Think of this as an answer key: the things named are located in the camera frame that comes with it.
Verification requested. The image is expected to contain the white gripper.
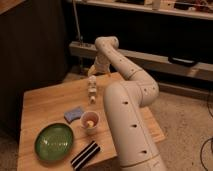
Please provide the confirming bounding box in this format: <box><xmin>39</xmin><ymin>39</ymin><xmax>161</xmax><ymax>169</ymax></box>
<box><xmin>87</xmin><ymin>54</ymin><xmax>110</xmax><ymax>76</ymax></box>

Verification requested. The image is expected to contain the small white bottle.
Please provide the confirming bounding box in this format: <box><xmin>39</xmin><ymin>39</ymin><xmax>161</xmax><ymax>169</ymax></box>
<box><xmin>88</xmin><ymin>75</ymin><xmax>97</xmax><ymax>103</ymax></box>

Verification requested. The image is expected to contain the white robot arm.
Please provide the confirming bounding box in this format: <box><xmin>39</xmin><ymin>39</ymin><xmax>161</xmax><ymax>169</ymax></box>
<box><xmin>89</xmin><ymin>36</ymin><xmax>167</xmax><ymax>171</ymax></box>

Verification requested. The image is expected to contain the green ceramic bowl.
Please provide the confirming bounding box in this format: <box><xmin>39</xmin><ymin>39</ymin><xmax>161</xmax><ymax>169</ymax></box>
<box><xmin>34</xmin><ymin>123</ymin><xmax>74</xmax><ymax>162</ymax></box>

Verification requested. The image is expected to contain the wooden table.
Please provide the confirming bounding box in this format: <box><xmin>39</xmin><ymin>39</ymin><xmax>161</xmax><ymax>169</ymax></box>
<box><xmin>17</xmin><ymin>72</ymin><xmax>166</xmax><ymax>171</ymax></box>

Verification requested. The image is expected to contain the white paper cup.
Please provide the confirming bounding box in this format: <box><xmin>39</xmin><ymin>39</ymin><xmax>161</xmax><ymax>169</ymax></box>
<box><xmin>80</xmin><ymin>111</ymin><xmax>100</xmax><ymax>135</ymax></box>

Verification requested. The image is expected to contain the blue sponge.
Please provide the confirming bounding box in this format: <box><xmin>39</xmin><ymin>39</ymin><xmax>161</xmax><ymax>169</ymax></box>
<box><xmin>64</xmin><ymin>107</ymin><xmax>84</xmax><ymax>123</ymax></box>

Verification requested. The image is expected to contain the long grey case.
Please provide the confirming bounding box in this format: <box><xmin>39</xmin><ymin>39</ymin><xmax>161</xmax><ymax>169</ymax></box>
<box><xmin>69</xmin><ymin>41</ymin><xmax>213</xmax><ymax>81</ymax></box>

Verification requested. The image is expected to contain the metal stand pole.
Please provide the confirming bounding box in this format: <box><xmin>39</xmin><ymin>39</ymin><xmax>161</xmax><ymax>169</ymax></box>
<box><xmin>72</xmin><ymin>0</ymin><xmax>83</xmax><ymax>73</ymax></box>

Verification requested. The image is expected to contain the black white striped cloth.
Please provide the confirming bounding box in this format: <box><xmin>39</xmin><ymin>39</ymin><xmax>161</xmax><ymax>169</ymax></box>
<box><xmin>71</xmin><ymin>141</ymin><xmax>101</xmax><ymax>171</ymax></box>

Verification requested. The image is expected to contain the upper wooden shelf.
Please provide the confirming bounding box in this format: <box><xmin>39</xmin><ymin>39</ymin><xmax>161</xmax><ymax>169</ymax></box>
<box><xmin>66</xmin><ymin>0</ymin><xmax>213</xmax><ymax>21</ymax></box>

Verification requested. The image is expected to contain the black case handle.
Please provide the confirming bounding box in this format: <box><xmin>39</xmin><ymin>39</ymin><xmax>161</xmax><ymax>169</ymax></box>
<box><xmin>168</xmin><ymin>57</ymin><xmax>198</xmax><ymax>67</ymax></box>

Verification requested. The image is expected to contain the black floor cable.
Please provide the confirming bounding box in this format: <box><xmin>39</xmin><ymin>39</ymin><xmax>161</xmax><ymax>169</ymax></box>
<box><xmin>199</xmin><ymin>96</ymin><xmax>213</xmax><ymax>171</ymax></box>

